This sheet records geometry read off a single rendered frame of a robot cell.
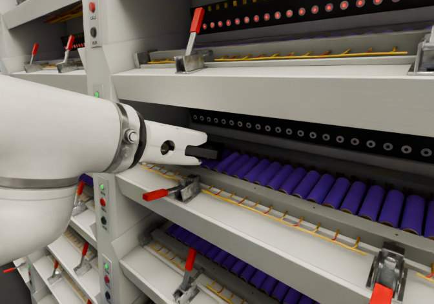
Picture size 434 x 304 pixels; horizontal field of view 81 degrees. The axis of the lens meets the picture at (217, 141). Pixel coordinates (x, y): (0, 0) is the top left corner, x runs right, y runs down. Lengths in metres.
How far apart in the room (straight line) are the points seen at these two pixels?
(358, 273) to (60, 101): 0.32
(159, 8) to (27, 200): 0.44
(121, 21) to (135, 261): 0.47
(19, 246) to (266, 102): 0.25
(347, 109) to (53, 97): 0.26
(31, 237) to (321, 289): 0.27
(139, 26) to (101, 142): 0.32
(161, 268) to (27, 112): 0.41
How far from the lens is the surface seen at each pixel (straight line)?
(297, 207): 0.33
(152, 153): 0.31
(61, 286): 1.21
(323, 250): 0.32
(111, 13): 0.53
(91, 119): 0.27
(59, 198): 0.28
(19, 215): 0.27
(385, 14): 0.43
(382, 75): 0.25
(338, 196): 0.37
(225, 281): 0.50
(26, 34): 1.20
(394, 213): 0.36
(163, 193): 0.37
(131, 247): 0.63
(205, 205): 0.39
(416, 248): 0.32
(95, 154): 0.28
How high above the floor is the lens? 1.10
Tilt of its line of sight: 12 degrees down
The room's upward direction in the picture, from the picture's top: 3 degrees clockwise
